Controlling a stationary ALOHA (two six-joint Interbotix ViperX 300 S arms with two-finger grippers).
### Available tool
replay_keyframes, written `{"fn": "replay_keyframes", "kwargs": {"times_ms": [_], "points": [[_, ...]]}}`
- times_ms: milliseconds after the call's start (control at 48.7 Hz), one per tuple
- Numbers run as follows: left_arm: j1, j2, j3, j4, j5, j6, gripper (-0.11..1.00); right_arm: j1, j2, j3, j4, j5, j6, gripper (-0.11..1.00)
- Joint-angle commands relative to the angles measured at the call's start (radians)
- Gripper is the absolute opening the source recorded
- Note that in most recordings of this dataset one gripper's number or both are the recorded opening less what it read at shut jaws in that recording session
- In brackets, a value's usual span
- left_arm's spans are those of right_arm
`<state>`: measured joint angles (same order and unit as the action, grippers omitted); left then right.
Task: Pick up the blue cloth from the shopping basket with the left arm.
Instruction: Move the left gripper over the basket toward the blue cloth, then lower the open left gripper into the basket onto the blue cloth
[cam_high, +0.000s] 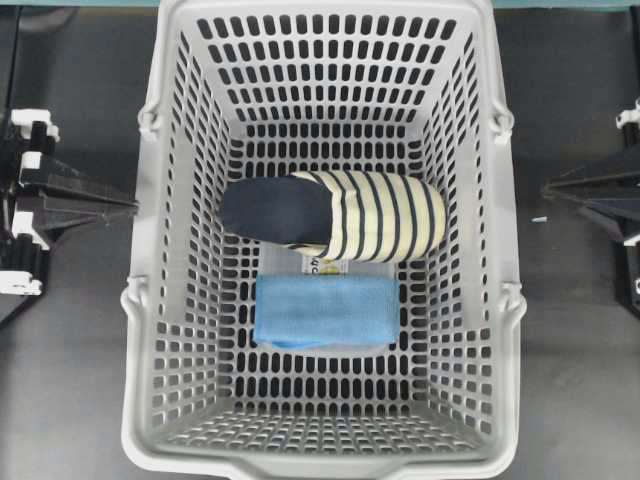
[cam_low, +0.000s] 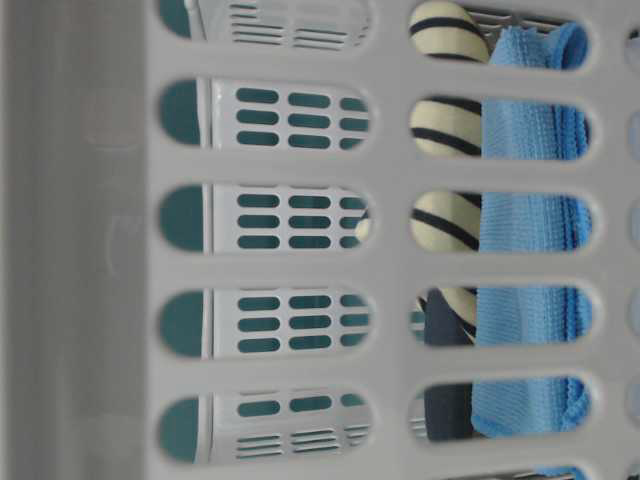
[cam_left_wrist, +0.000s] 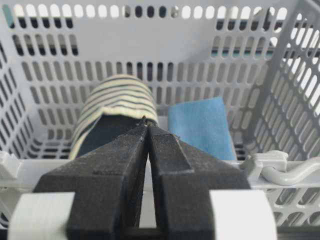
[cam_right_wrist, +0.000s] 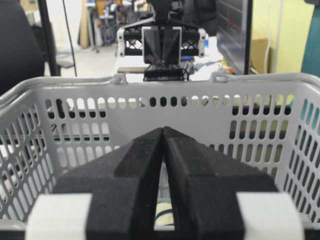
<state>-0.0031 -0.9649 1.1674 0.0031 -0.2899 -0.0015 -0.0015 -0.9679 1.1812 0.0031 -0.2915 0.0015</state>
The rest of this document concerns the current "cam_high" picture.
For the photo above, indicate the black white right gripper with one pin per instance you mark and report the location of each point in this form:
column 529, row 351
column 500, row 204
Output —
column 609, row 194

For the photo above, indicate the grey plastic shopping basket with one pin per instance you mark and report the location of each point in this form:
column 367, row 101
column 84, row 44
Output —
column 266, row 88

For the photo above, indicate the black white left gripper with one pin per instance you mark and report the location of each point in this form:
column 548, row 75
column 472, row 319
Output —
column 26, row 136

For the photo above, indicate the striped navy cream slipper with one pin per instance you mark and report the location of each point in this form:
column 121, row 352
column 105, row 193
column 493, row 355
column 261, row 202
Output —
column 338, row 215

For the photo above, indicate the folded blue cloth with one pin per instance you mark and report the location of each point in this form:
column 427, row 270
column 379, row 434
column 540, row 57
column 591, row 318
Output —
column 316, row 311

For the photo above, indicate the clear plastic container with label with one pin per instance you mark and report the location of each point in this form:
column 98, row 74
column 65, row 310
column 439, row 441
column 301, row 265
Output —
column 274, row 260

